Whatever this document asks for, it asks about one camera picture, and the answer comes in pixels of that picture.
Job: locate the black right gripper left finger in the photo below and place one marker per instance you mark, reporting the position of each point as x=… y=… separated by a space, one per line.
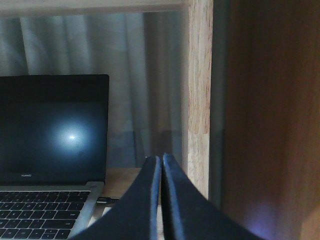
x=134 y=216

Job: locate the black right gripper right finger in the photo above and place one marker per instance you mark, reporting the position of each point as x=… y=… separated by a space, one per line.
x=188 y=215

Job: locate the silver Huawei laptop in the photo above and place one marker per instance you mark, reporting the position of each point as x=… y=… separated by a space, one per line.
x=53 y=153

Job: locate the light wooden shelf unit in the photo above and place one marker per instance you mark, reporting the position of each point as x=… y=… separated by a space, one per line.
x=271 y=176

